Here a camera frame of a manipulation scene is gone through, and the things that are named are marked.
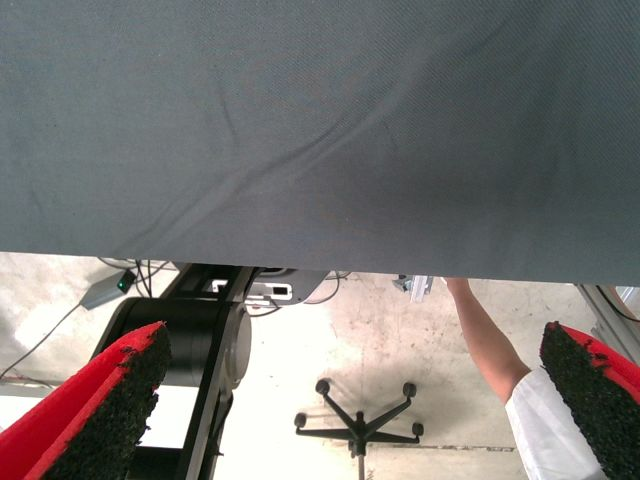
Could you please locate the bare person forearm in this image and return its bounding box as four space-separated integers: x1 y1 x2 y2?
445 277 532 407

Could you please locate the dark grey table cloth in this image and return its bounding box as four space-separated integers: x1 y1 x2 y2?
0 0 640 288

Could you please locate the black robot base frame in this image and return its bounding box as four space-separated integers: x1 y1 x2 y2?
92 262 331 480

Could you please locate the grey power adapter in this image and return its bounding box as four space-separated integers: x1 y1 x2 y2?
79 269 138 312

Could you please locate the aluminium table leg profile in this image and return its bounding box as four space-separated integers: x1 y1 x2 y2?
576 283 640 354

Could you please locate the thin grey floor cable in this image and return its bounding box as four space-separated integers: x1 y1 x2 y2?
0 302 86 381

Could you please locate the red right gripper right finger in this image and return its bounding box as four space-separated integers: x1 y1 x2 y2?
539 321 640 480

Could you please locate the small aluminium bracket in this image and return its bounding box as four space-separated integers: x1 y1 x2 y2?
393 273 435 305

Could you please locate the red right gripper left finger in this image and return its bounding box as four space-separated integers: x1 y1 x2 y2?
0 321 173 480

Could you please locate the black office chair base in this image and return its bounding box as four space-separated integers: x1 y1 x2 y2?
293 378 426 480

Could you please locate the white shirt sleeve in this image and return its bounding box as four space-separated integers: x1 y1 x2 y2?
503 366 609 480

